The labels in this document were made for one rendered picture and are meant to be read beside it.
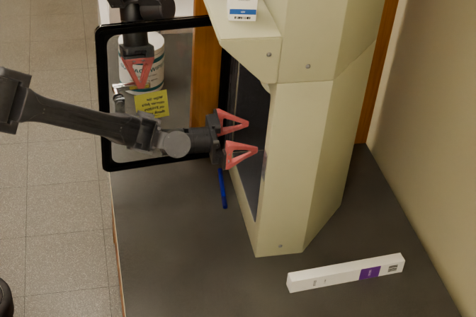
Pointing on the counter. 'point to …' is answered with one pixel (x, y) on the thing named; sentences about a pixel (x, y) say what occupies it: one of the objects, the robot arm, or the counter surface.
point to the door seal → (106, 90)
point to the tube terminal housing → (313, 94)
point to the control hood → (244, 33)
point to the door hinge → (232, 93)
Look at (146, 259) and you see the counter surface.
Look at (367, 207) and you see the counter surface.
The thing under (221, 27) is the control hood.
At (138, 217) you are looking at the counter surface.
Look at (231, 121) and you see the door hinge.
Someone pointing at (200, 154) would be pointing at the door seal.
